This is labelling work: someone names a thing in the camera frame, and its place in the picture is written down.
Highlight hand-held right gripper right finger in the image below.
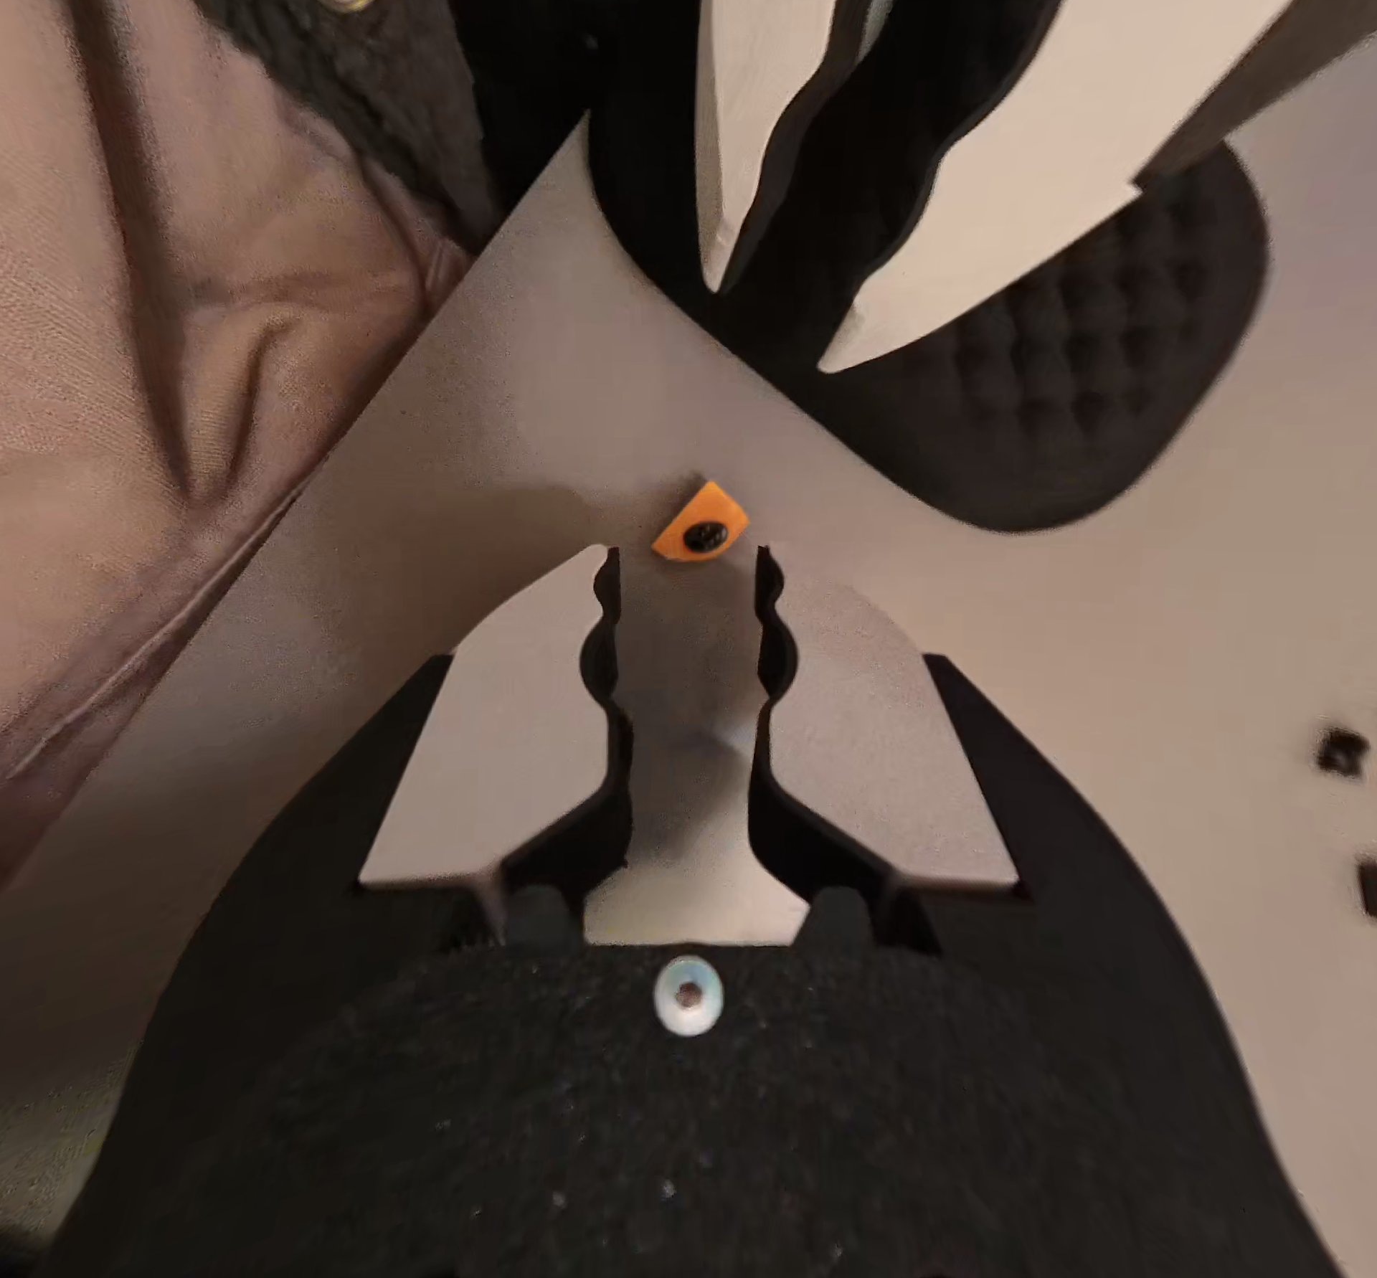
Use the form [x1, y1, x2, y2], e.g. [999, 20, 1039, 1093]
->
[749, 544, 1022, 951]

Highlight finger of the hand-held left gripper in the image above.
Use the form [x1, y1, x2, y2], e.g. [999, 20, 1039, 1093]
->
[819, 0, 1377, 375]
[694, 0, 919, 296]

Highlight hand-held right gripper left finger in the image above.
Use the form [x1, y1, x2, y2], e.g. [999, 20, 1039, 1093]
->
[359, 544, 637, 943]

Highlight orange printed lego slope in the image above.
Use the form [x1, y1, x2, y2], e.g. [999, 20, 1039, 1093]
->
[650, 480, 753, 569]

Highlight person's black fleece jacket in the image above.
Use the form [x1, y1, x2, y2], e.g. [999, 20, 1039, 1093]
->
[95, 0, 510, 249]

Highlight person's beige shirt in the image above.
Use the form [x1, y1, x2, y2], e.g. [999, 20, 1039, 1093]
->
[0, 0, 478, 885]

